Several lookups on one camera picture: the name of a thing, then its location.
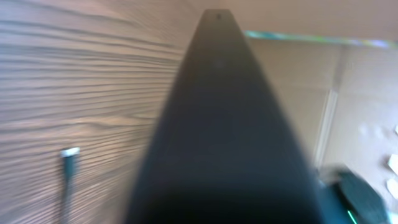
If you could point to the Galaxy S24+ smartphone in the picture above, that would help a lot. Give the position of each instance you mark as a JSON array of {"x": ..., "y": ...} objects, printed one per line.
[{"x": 222, "y": 151}]

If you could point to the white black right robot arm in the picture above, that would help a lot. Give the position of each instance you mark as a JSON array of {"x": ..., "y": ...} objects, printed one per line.
[{"x": 346, "y": 198}]

